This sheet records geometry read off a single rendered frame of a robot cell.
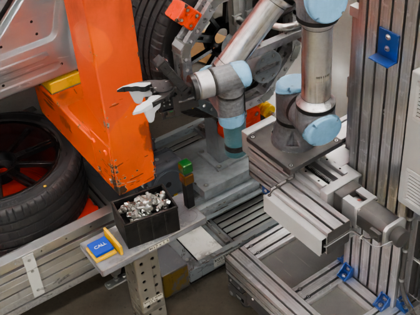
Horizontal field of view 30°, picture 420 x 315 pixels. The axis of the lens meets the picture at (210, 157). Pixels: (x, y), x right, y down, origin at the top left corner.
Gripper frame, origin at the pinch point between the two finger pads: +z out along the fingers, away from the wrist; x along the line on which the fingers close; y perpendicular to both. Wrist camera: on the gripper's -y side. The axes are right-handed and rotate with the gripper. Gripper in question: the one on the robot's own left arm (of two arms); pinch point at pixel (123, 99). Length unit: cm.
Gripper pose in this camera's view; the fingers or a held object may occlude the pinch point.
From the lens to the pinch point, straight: 206.0
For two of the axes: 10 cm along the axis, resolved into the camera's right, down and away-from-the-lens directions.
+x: -3.6, -4.6, 8.1
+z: -9.3, 2.9, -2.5
